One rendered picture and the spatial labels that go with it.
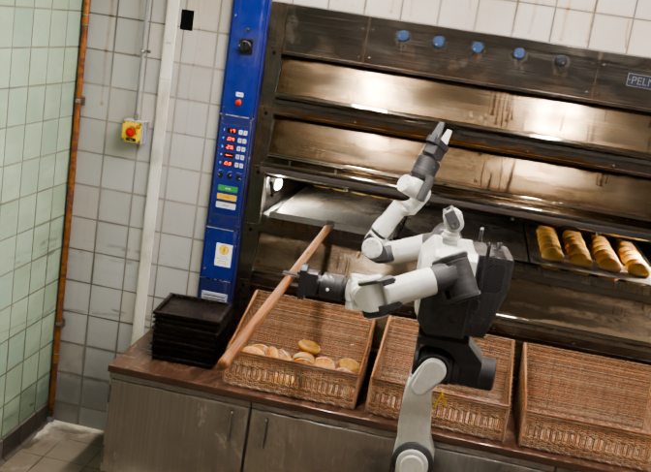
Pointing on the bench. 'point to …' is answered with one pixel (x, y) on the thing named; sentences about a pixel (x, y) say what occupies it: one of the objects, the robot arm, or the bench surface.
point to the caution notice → (223, 255)
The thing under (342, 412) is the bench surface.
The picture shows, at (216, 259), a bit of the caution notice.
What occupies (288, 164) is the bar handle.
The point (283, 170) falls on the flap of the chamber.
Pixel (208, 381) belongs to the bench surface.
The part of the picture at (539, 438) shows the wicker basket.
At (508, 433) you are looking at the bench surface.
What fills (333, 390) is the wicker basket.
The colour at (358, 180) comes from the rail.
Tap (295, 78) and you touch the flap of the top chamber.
